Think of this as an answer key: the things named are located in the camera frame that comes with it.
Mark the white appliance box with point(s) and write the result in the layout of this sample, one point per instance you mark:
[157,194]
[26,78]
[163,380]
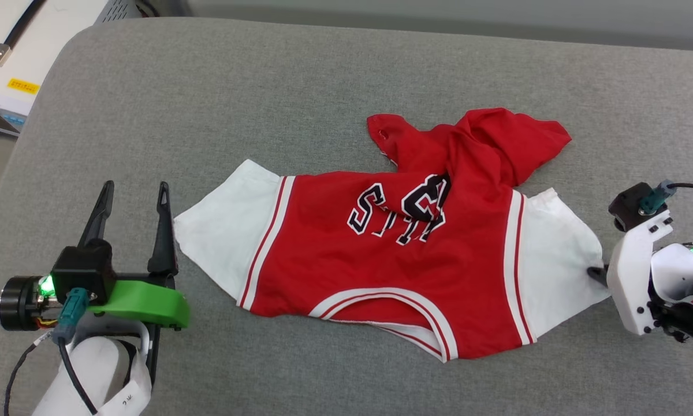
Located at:
[40,46]

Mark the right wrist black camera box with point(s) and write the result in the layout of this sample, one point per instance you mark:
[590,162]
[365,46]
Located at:
[629,205]

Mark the red and white jersey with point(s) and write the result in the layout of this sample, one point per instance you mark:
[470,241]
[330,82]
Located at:
[381,260]

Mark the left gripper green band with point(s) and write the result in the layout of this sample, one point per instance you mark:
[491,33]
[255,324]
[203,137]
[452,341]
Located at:
[144,300]

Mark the grey fabric sofa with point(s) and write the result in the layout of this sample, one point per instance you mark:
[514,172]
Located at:
[323,75]

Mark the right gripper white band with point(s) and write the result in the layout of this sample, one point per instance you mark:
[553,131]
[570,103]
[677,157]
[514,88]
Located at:
[632,277]

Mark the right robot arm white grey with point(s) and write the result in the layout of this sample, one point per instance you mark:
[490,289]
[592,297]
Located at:
[678,271]

